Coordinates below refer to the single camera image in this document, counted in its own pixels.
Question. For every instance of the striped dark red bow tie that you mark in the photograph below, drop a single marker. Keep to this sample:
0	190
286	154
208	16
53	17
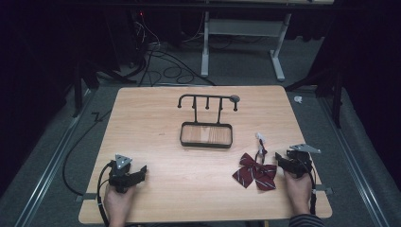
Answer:
254	172

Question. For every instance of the black stand leg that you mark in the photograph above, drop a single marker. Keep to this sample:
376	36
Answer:
82	82
327	91

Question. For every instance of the white desk frame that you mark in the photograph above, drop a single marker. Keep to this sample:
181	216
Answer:
244	41

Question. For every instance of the person's right hand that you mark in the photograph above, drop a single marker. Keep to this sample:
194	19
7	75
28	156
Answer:
298	190

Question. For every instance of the person's left hand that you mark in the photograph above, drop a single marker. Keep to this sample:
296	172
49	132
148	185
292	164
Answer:
118	203

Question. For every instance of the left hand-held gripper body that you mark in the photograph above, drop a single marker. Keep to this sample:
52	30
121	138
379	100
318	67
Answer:
120	175

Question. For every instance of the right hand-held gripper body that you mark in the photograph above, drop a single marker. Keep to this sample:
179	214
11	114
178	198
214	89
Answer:
299	160

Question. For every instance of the white crumpled scrap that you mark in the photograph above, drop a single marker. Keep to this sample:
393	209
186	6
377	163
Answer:
298	99

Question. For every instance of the black metal hook rack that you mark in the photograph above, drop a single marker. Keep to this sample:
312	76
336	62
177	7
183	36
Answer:
206	126

